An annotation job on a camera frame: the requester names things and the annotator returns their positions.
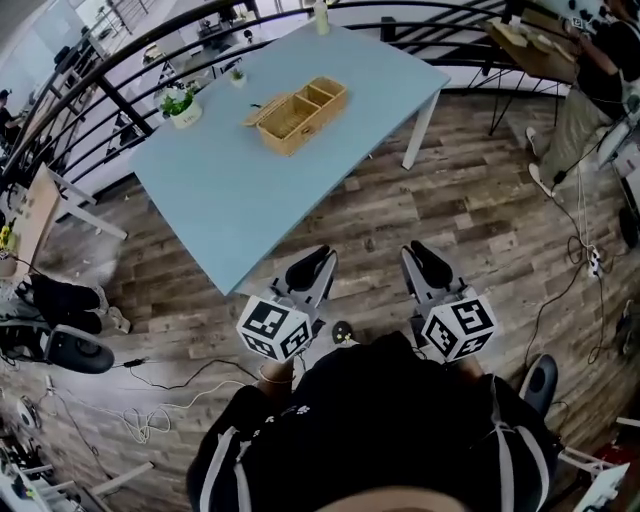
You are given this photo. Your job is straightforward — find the wooden table white legs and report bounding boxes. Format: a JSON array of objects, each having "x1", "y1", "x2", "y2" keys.
[{"x1": 13, "y1": 162, "x2": 130, "y2": 281}]

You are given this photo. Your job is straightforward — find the yellow flowers in pot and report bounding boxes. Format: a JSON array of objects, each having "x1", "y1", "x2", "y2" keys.
[{"x1": 0, "y1": 223, "x2": 19, "y2": 279}]

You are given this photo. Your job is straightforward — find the person's right forearm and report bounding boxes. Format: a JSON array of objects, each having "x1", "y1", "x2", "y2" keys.
[{"x1": 449, "y1": 357, "x2": 487, "y2": 382}]

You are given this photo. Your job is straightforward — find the pale plastic bottle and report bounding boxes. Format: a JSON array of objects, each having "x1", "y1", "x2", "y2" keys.
[{"x1": 313, "y1": 0, "x2": 332, "y2": 37}]

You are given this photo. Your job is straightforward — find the black metal railing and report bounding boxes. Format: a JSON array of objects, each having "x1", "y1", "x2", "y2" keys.
[{"x1": 0, "y1": 0, "x2": 576, "y2": 199}]

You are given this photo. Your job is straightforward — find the person's left forearm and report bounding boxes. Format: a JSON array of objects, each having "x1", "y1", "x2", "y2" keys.
[{"x1": 257, "y1": 357, "x2": 297, "y2": 401}]

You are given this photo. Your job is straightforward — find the person's face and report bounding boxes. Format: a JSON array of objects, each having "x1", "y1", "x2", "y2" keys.
[{"x1": 309, "y1": 482, "x2": 501, "y2": 512}]

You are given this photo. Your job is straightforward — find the woven wicker tissue box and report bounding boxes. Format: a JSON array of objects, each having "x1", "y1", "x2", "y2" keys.
[{"x1": 242, "y1": 75, "x2": 349, "y2": 158}]

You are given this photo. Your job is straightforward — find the dark grey round seat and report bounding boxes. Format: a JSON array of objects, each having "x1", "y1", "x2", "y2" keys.
[
  {"x1": 518, "y1": 353, "x2": 560, "y2": 417},
  {"x1": 43, "y1": 324, "x2": 116, "y2": 376}
]

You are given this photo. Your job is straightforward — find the wooden table black hairpin legs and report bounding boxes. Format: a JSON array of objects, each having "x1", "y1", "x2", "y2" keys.
[{"x1": 479, "y1": 7, "x2": 584, "y2": 137}]

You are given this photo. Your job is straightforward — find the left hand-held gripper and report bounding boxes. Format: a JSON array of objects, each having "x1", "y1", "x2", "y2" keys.
[{"x1": 235, "y1": 243, "x2": 338, "y2": 363}]

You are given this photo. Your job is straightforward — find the person's black shoe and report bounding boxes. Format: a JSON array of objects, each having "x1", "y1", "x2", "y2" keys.
[{"x1": 331, "y1": 320, "x2": 357, "y2": 347}]

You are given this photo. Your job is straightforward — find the white cable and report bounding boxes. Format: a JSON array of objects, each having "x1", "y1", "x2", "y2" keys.
[{"x1": 121, "y1": 378, "x2": 254, "y2": 445}]

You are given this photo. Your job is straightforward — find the light blue table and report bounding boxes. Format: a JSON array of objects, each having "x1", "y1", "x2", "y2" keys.
[{"x1": 128, "y1": 22, "x2": 451, "y2": 297}]

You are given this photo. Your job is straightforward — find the white pot flowering plant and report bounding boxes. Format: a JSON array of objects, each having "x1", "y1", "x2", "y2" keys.
[{"x1": 158, "y1": 82, "x2": 204, "y2": 131}]

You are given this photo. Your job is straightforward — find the black cable with adapter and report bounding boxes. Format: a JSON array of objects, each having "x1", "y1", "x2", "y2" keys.
[{"x1": 110, "y1": 355, "x2": 264, "y2": 392}]

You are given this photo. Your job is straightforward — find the person's black shirt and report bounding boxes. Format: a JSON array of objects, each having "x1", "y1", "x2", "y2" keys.
[{"x1": 188, "y1": 330, "x2": 560, "y2": 512}]

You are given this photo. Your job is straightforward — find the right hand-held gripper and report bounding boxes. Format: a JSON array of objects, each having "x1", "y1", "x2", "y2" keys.
[{"x1": 399, "y1": 240, "x2": 498, "y2": 363}]

